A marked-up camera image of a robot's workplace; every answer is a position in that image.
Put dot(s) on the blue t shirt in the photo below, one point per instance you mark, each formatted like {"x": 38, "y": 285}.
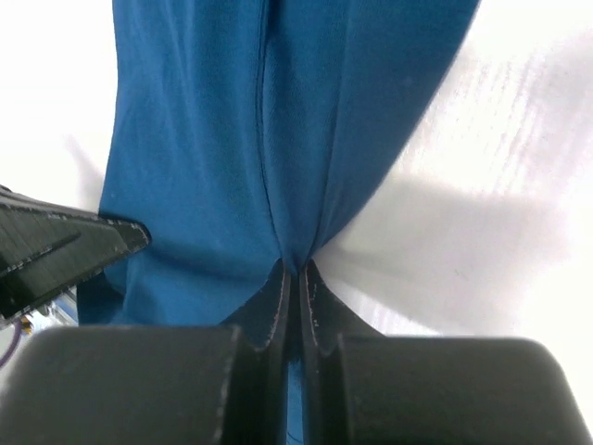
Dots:
{"x": 251, "y": 132}

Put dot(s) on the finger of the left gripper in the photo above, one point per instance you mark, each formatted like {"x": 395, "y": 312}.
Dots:
{"x": 47, "y": 249}

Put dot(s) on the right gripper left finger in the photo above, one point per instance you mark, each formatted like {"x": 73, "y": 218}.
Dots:
{"x": 223, "y": 384}

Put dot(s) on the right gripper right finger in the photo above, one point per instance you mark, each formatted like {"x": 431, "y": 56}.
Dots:
{"x": 362, "y": 387}

